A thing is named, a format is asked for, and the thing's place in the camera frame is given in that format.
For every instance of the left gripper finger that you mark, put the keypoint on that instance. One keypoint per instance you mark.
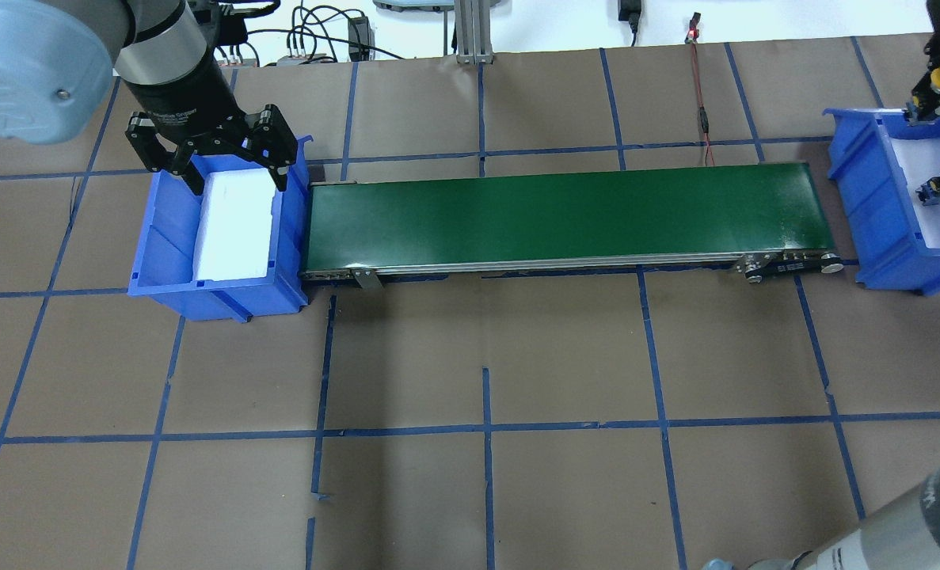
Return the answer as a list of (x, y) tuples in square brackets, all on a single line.
[(191, 175), (280, 176)]

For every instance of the right white foam pad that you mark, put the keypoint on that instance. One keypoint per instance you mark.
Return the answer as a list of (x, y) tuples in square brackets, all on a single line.
[(916, 158)]

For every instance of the right blue plastic bin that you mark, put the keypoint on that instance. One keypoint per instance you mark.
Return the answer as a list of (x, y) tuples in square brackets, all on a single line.
[(892, 252)]

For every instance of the aluminium frame post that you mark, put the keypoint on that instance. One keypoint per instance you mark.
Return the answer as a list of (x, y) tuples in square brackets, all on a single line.
[(473, 32)]

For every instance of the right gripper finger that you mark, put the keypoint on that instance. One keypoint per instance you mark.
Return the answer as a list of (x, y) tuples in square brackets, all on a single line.
[(924, 102)]

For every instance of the left white foam pad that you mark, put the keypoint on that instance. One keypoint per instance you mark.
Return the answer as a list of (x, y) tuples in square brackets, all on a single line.
[(235, 230)]

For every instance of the green conveyor belt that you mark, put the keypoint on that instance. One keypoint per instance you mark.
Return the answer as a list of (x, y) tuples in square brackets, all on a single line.
[(764, 220)]

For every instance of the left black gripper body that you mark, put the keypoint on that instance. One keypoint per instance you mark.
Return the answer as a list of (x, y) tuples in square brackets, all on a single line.
[(188, 93)]

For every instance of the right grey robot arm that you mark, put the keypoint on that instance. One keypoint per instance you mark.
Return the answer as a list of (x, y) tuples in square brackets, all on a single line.
[(905, 534)]

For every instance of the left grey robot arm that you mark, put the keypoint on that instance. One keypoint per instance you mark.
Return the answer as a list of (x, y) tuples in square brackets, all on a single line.
[(58, 57)]

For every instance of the white foam pad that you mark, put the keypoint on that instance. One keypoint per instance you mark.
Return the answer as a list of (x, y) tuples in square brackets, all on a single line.
[(916, 158), (235, 230)]

